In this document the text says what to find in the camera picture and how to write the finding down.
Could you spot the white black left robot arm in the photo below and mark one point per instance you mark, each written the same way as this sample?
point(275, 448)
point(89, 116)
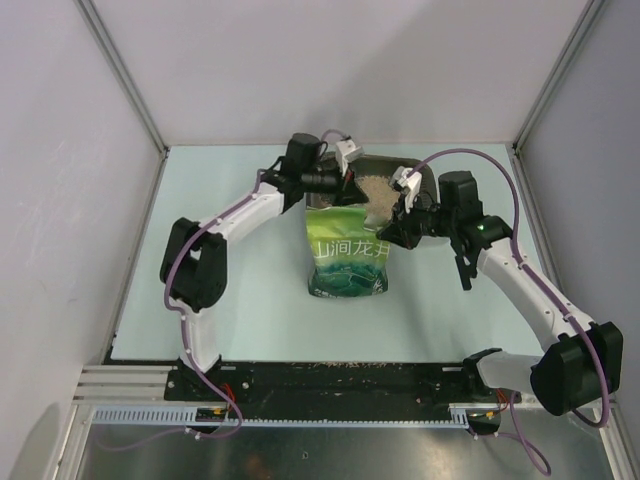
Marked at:
point(194, 269)

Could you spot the aluminium frame rail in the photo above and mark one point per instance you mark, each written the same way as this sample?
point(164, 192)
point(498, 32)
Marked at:
point(121, 384)

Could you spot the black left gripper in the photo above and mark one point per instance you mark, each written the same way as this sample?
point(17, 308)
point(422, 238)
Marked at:
point(347, 191)

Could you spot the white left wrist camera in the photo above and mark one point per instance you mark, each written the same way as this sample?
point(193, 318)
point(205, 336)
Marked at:
point(346, 151)

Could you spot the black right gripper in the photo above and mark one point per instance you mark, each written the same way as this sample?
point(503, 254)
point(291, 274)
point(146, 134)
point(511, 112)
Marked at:
point(400, 230)

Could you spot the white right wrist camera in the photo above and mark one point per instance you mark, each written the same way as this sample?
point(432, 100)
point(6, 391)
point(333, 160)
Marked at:
point(407, 182)

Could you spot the white slotted cable duct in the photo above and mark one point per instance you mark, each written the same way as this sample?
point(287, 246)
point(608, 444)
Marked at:
point(453, 416)

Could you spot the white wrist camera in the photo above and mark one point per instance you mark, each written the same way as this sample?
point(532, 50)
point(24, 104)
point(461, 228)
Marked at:
point(346, 151)
point(407, 182)

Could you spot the green litter bag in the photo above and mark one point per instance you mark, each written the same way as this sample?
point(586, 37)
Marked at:
point(349, 261)

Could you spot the dark grey litter box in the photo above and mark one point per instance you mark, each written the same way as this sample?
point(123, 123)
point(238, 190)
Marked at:
point(382, 166)

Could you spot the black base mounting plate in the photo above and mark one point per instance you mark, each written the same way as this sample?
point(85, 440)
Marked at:
point(248, 382)

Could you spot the black bag clip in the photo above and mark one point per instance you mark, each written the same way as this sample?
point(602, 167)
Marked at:
point(467, 250)

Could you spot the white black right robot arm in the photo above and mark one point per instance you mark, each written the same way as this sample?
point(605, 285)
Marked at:
point(581, 360)

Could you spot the beige cat litter pile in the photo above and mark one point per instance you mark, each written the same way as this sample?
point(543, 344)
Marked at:
point(381, 196)

